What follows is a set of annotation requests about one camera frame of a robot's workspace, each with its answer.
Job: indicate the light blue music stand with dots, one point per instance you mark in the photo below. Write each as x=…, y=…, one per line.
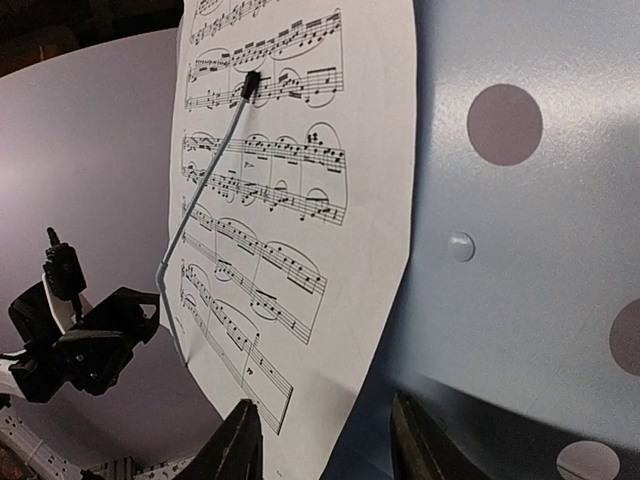
x=516, y=321

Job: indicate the white sheet music page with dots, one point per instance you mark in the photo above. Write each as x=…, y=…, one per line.
x=290, y=194

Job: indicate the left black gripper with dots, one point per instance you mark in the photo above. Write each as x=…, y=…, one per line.
x=90, y=359

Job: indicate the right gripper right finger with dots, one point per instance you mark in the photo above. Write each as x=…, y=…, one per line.
x=421, y=450

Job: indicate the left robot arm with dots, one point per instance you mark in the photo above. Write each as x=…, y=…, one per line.
x=7, y=370

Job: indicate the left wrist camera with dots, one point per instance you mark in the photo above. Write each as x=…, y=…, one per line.
x=64, y=283

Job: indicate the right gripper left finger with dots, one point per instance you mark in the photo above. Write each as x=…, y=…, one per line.
x=234, y=451

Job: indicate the aluminium front rail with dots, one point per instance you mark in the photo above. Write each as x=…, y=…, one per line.
x=40, y=461

